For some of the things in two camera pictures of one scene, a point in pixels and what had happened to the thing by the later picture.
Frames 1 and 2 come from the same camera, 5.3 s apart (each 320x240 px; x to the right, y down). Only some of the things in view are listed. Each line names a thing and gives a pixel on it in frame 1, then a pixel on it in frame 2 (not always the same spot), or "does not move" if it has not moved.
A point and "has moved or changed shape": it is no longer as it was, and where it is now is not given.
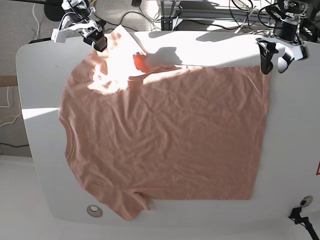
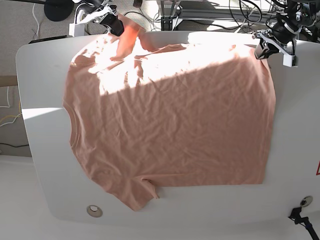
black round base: x=53 y=9 does not move
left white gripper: x=59 y=35 → x=77 y=29
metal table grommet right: x=306 y=201 does not move
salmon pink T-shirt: x=134 y=132 has moved or changed shape
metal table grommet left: x=94 y=211 does not move
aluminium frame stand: x=170 y=11 does not move
